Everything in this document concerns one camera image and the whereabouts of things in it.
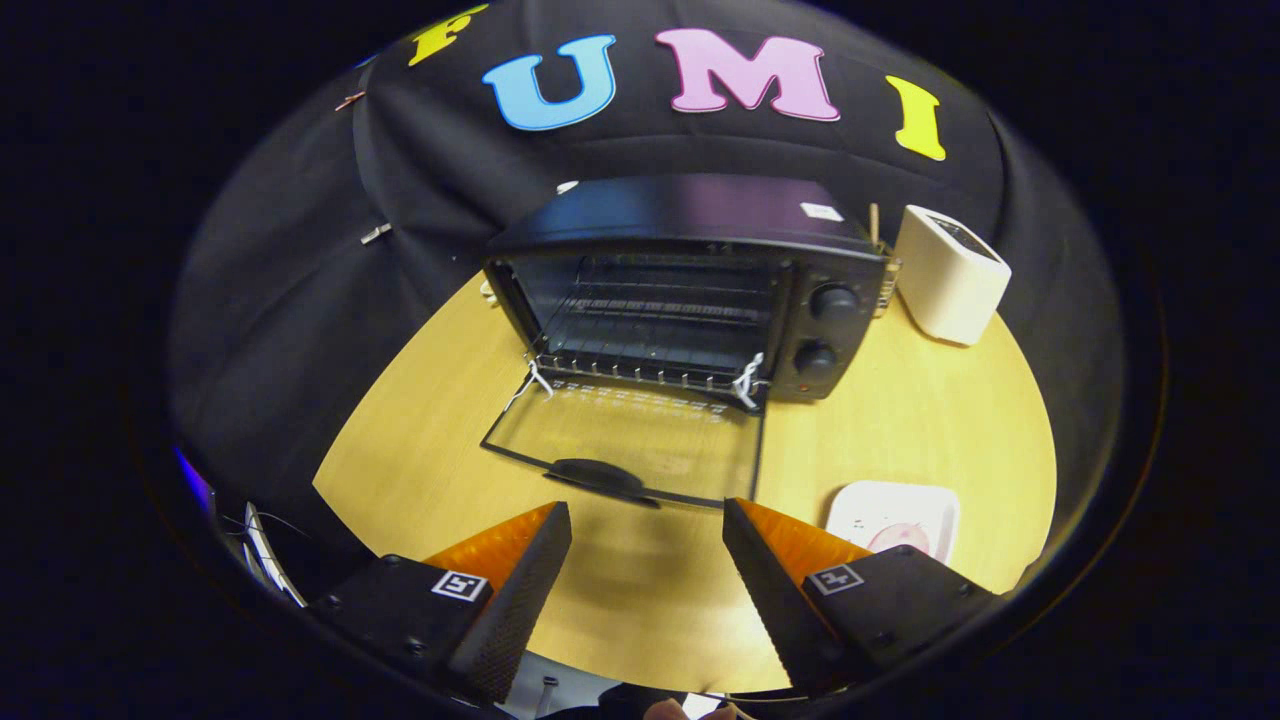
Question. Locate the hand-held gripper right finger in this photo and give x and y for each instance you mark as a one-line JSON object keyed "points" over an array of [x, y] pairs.
{"points": [[770, 600]]}

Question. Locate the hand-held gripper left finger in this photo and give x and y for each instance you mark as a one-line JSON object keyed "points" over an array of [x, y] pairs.
{"points": [[515, 600]]}

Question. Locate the round pink meat slice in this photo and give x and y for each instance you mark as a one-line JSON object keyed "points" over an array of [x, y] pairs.
{"points": [[895, 535]]}

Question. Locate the white square plate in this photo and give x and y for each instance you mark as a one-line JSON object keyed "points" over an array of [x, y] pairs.
{"points": [[880, 505]]}

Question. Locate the black toaster oven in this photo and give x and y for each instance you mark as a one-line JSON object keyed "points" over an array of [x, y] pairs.
{"points": [[680, 210]]}

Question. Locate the black oven knob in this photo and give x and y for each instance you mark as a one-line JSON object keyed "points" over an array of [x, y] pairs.
{"points": [[834, 303], [815, 358]]}

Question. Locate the white bread toaster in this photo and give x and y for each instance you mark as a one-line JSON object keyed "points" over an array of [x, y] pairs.
{"points": [[945, 285]]}

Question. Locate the small white dish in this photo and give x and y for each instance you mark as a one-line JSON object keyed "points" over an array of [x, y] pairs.
{"points": [[487, 290]]}

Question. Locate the silver metal clip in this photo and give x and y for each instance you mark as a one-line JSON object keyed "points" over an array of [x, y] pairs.
{"points": [[376, 233]]}

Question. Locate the pink clothes clip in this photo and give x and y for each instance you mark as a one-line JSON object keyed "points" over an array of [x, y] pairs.
{"points": [[350, 100]]}

